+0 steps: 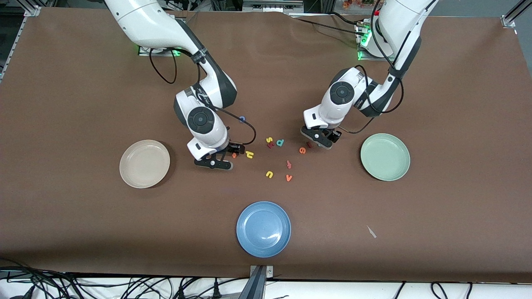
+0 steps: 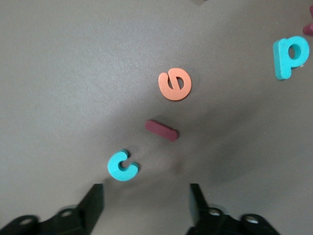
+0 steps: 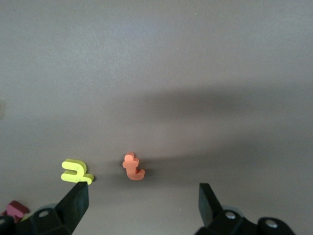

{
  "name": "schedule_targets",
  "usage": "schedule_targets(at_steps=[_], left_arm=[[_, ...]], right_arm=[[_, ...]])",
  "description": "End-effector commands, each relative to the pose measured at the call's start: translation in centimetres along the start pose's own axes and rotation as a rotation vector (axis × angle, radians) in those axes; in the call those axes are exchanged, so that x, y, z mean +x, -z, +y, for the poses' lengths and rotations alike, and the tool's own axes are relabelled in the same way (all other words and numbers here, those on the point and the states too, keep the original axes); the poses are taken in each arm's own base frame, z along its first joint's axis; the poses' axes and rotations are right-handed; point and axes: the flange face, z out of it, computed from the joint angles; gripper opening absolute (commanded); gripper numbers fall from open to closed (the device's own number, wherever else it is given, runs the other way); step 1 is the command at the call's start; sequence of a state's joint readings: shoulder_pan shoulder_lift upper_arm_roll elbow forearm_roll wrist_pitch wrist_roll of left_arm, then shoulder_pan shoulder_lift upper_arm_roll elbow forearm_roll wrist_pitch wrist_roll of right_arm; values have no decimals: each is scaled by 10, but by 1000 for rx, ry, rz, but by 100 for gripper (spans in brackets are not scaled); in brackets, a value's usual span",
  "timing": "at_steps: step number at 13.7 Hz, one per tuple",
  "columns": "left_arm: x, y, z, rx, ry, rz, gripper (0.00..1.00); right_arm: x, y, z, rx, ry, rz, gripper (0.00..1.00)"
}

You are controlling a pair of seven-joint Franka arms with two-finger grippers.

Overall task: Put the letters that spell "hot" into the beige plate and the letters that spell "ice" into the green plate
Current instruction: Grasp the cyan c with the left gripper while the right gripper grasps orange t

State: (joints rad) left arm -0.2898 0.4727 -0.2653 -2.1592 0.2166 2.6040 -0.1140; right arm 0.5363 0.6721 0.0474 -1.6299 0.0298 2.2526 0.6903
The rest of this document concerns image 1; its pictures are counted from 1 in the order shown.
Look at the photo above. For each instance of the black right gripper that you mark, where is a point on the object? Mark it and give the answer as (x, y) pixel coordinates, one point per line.
(234, 148)

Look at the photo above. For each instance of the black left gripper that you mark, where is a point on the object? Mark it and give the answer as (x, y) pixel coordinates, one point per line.
(335, 135)

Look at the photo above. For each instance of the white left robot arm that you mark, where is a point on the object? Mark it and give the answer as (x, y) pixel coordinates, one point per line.
(399, 25)

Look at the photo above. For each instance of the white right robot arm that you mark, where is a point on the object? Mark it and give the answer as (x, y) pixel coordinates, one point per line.
(141, 25)

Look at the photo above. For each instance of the light green plate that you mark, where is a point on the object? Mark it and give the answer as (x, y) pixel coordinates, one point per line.
(385, 157)

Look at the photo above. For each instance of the blue plate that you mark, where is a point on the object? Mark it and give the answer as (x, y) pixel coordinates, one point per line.
(263, 229)

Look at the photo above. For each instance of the beige brown plate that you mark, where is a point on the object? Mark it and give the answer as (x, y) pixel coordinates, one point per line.
(144, 163)

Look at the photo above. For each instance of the orange artificial flowers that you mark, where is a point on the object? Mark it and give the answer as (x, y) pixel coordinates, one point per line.
(357, 4)

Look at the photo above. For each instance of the black power plug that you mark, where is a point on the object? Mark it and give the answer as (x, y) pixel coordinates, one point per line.
(181, 292)
(216, 289)

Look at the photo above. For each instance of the grey metal box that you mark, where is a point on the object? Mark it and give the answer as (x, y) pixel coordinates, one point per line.
(270, 6)

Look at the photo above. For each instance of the brown table cover sheet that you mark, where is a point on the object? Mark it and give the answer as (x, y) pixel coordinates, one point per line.
(83, 104)

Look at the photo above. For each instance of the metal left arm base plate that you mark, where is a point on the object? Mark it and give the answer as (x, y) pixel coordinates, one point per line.
(362, 58)

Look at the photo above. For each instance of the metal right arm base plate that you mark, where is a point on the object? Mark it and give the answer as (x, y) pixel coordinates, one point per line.
(166, 54)

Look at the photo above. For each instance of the aluminium camera pole bracket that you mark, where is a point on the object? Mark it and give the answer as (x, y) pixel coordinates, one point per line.
(259, 286)

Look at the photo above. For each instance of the aluminium frame corner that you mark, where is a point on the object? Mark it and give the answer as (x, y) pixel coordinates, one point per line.
(509, 20)
(32, 10)

